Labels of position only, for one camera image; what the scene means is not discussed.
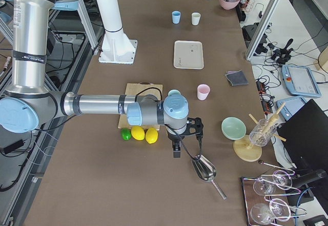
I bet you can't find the pink plastic cup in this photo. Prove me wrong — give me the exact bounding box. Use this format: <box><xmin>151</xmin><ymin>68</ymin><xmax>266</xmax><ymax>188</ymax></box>
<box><xmin>197</xmin><ymin>84</ymin><xmax>210</xmax><ymax>100</ymax></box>

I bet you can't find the cream rabbit tray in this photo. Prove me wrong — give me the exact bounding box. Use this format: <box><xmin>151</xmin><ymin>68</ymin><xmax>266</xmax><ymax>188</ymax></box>
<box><xmin>173</xmin><ymin>40</ymin><xmax>204</xmax><ymax>70</ymax></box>

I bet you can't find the aluminium frame post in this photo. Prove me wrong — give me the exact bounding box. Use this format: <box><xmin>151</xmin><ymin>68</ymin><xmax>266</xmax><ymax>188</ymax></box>
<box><xmin>245</xmin><ymin>0</ymin><xmax>280</xmax><ymax>61</ymax></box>

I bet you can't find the wooden cup stand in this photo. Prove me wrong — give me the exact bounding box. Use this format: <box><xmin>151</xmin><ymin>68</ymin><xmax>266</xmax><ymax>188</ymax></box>
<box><xmin>233</xmin><ymin>103</ymin><xmax>286</xmax><ymax>162</ymax></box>

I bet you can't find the clear glass mug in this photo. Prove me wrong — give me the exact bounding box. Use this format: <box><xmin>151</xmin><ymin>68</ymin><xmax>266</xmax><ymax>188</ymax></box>
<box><xmin>249</xmin><ymin>119</ymin><xmax>278</xmax><ymax>147</ymax></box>

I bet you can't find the green plastic cup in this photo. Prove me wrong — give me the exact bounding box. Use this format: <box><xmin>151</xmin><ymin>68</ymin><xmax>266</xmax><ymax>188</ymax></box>
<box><xmin>168</xmin><ymin>89</ymin><xmax>181</xmax><ymax>97</ymax></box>

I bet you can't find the cream plastic cup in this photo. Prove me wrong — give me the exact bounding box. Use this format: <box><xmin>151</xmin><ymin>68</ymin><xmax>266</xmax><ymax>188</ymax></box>
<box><xmin>191</xmin><ymin>12</ymin><xmax>201</xmax><ymax>26</ymax></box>

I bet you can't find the blue teach pendant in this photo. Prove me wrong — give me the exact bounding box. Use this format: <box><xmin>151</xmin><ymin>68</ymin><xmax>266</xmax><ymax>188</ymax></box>
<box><xmin>276</xmin><ymin>95</ymin><xmax>307</xmax><ymax>121</ymax></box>
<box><xmin>281</xmin><ymin>65</ymin><xmax>321</xmax><ymax>98</ymax></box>

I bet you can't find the metal scoop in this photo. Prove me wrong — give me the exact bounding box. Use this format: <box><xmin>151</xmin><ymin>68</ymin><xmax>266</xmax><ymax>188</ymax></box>
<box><xmin>192</xmin><ymin>155</ymin><xmax>227</xmax><ymax>200</ymax></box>

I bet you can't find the blue plastic cup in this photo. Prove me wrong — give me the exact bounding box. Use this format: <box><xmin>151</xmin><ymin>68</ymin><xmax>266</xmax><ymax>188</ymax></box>
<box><xmin>172</xmin><ymin>11</ymin><xmax>181</xmax><ymax>24</ymax></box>

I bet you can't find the wooden cutting board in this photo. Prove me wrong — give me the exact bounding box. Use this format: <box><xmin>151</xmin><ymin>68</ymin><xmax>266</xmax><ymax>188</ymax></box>
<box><xmin>118</xmin><ymin>83</ymin><xmax>163</xmax><ymax>129</ymax></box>

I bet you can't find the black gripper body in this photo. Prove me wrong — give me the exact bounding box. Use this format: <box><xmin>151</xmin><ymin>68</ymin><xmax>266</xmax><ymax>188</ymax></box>
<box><xmin>168</xmin><ymin>132</ymin><xmax>184</xmax><ymax>149</ymax></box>

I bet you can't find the green bowl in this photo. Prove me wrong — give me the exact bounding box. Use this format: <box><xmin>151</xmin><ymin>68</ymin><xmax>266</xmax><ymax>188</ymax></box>
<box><xmin>221</xmin><ymin>117</ymin><xmax>246</xmax><ymax>140</ymax></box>

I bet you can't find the green lime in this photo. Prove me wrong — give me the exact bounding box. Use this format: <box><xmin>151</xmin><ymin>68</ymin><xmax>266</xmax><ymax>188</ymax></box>
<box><xmin>121</xmin><ymin>129</ymin><xmax>132</xmax><ymax>140</ymax></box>

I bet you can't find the grey folded cloth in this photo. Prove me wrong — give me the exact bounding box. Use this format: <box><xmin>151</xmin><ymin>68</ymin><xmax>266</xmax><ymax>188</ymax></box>
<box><xmin>225</xmin><ymin>70</ymin><xmax>249</xmax><ymax>86</ymax></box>

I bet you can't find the pink bowl with ice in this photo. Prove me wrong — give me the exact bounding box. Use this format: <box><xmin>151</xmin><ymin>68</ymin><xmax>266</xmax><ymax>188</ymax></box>
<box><xmin>219</xmin><ymin>0</ymin><xmax>240</xmax><ymax>10</ymax></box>

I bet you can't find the yellow lemon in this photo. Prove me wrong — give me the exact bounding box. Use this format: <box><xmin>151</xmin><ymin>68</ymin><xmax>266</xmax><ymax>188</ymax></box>
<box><xmin>145</xmin><ymin>128</ymin><xmax>158</xmax><ymax>144</ymax></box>
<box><xmin>131</xmin><ymin>126</ymin><xmax>145</xmax><ymax>140</ymax></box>

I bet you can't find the wine glass rack tray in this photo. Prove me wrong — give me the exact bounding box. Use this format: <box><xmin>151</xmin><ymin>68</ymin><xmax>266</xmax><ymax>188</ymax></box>
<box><xmin>241</xmin><ymin>170</ymin><xmax>307</xmax><ymax>225</ymax></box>

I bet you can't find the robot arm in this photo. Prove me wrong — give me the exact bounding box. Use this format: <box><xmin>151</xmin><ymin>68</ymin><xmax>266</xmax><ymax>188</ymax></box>
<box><xmin>1</xmin><ymin>0</ymin><xmax>189</xmax><ymax>158</ymax></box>

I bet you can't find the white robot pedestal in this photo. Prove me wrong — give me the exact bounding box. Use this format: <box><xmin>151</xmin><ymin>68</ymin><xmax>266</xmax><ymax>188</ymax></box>
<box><xmin>96</xmin><ymin>0</ymin><xmax>137</xmax><ymax>64</ymax></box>

